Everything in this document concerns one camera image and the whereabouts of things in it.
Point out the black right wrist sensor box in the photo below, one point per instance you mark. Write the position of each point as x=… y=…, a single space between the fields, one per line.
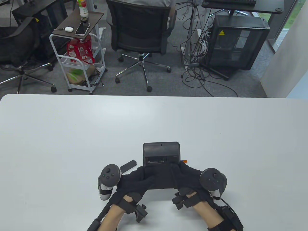
x=231 y=217

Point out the black wrist sensor box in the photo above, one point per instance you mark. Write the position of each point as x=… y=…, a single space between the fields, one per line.
x=92 y=225
x=231 y=217

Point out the green brown bag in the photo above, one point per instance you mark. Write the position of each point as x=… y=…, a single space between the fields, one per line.
x=77 y=75

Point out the white power strip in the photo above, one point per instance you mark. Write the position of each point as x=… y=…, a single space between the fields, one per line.
x=186 y=57

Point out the white rolling cart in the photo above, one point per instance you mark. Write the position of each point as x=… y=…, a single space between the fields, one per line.
x=54 y=48

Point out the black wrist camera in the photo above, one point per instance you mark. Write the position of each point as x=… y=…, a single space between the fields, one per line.
x=179 y=201
x=140 y=213

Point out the person's right hand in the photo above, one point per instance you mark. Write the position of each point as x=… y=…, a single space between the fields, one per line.
x=182 y=178

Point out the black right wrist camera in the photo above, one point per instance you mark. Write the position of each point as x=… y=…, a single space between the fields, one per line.
x=179 y=201

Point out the black calculator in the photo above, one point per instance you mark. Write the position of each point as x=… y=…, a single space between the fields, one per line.
x=161 y=150

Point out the grey right hand controller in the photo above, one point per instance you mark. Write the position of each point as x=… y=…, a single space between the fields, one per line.
x=213 y=180

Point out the black glass-sided computer tower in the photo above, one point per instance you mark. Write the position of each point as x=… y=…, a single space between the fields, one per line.
x=235 y=41

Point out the black left wrist sensor box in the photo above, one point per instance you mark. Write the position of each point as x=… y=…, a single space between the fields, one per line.
x=92 y=225

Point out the white smartphone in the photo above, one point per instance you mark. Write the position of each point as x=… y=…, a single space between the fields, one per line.
x=82 y=28

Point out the grey hand controller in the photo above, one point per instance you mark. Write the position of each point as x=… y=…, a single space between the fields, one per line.
x=213 y=180
x=109 y=175

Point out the white earbuds case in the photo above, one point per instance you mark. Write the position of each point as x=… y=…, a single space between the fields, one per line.
x=69 y=29

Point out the person's left forearm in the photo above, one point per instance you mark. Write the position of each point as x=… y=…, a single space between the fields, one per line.
x=113 y=216

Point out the black mesh office chair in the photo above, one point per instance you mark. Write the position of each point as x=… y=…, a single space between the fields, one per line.
x=140 y=26

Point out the person's right forearm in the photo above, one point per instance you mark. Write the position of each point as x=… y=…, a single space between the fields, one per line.
x=207 y=214

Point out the black desk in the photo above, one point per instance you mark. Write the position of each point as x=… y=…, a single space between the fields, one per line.
x=264 y=9

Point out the black battery cover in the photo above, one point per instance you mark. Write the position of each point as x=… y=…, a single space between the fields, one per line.
x=128 y=166

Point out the white drink bottle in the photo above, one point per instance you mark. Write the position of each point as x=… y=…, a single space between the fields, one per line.
x=83 y=8

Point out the grey left hand controller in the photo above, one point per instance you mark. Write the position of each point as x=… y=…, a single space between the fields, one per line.
x=109 y=175

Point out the person's left hand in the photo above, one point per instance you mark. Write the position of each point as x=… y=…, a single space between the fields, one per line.
x=134 y=180

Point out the dark wooden board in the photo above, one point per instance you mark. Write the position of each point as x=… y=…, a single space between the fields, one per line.
x=72 y=22

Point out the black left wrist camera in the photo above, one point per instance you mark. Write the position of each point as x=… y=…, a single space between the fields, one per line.
x=140 y=213

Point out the red shopping bag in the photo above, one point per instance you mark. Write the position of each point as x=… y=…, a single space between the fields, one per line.
x=79 y=49

